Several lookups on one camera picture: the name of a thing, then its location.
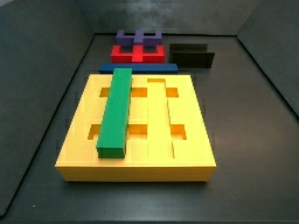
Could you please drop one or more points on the red notched block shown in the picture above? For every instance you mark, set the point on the red notched block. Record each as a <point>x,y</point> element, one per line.
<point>137,56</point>

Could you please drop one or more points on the green rectangular bar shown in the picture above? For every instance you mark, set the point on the green rectangular bar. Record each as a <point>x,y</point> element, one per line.
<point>112,133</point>

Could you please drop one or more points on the purple notched block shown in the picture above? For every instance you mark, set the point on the purple notched block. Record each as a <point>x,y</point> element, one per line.
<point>139,39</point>

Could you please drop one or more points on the yellow slotted board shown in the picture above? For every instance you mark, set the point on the yellow slotted board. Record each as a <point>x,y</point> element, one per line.
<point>167,145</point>

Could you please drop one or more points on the black angled block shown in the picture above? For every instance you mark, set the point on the black angled block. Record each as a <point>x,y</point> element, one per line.
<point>191,55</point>

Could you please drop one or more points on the blue rectangular bar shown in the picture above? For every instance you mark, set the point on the blue rectangular bar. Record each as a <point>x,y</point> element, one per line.
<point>140,68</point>

